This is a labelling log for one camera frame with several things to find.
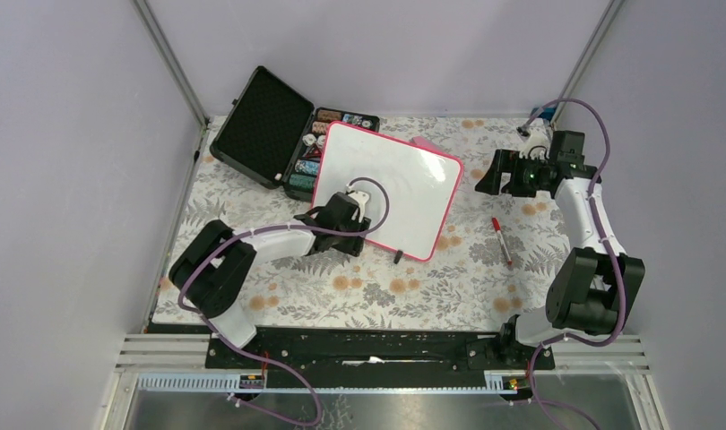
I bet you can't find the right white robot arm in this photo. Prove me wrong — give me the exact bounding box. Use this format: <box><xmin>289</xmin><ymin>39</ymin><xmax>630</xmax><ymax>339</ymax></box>
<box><xmin>475</xmin><ymin>127</ymin><xmax>645</xmax><ymax>347</ymax></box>

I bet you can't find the pink wedge box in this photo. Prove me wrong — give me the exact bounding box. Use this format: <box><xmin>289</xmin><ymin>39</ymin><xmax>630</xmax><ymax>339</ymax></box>
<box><xmin>411</xmin><ymin>136</ymin><xmax>435</xmax><ymax>149</ymax></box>

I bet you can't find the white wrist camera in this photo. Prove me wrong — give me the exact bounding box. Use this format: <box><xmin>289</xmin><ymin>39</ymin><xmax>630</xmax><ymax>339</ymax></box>
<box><xmin>345</xmin><ymin>185</ymin><xmax>371</xmax><ymax>222</ymax></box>
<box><xmin>516</xmin><ymin>126</ymin><xmax>549</xmax><ymax>159</ymax></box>

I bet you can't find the floral table mat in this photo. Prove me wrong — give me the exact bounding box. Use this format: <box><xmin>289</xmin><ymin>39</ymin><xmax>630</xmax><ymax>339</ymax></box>
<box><xmin>155</xmin><ymin>116</ymin><xmax>569</xmax><ymax>331</ymax></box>

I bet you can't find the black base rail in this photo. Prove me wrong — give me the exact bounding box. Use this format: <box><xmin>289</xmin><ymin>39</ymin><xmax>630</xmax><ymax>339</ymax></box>
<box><xmin>205</xmin><ymin>324</ymin><xmax>556</xmax><ymax>390</ymax></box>

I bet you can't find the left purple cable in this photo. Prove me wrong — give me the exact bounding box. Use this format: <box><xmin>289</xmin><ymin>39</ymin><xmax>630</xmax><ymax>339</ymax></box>
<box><xmin>177</xmin><ymin>176</ymin><xmax>392</xmax><ymax>428</ymax></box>

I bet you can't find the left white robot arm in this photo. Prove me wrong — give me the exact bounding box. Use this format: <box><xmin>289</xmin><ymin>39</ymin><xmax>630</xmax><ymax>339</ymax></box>
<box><xmin>169</xmin><ymin>191</ymin><xmax>371</xmax><ymax>348</ymax></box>

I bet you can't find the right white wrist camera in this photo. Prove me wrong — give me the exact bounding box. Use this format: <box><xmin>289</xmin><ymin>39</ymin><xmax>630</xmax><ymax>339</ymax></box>
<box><xmin>516</xmin><ymin>126</ymin><xmax>549</xmax><ymax>159</ymax></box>

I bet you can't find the black poker chip case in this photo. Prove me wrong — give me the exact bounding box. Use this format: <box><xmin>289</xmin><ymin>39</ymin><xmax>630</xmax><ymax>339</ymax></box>
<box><xmin>211</xmin><ymin>65</ymin><xmax>381</xmax><ymax>202</ymax></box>

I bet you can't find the pink framed whiteboard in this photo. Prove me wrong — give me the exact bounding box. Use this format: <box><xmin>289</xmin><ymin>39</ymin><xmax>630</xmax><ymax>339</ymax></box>
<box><xmin>312</xmin><ymin>121</ymin><xmax>463</xmax><ymax>262</ymax></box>

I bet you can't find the red whiteboard marker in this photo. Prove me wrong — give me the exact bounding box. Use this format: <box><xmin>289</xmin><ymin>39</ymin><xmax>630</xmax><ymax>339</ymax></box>
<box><xmin>491</xmin><ymin>217</ymin><xmax>513</xmax><ymax>266</ymax></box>

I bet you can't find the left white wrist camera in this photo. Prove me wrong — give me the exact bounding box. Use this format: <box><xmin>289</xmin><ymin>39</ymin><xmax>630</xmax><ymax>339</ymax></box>
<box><xmin>345</xmin><ymin>185</ymin><xmax>371</xmax><ymax>222</ymax></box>

